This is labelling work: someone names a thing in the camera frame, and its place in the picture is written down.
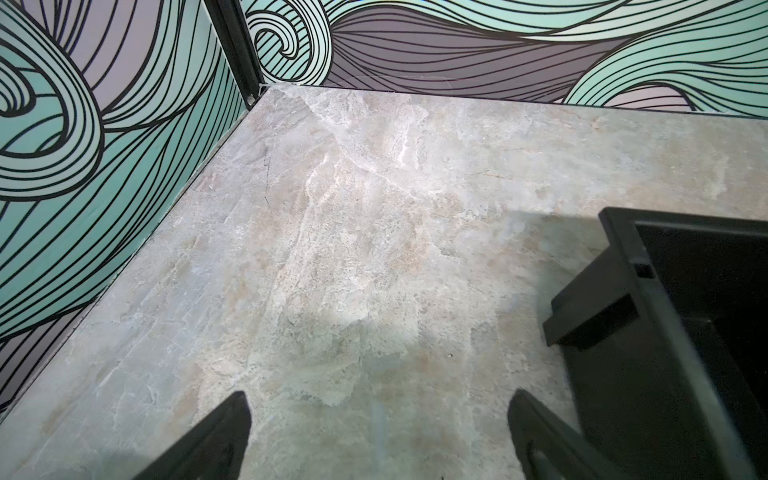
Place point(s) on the black plastic bin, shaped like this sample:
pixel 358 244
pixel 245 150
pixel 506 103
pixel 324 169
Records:
pixel 664 335

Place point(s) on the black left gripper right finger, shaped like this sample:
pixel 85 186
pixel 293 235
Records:
pixel 548 448

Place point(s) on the black corner frame post left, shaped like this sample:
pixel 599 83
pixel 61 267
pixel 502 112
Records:
pixel 231 28

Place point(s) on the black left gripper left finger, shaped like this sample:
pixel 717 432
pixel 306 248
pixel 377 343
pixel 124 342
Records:
pixel 213 449

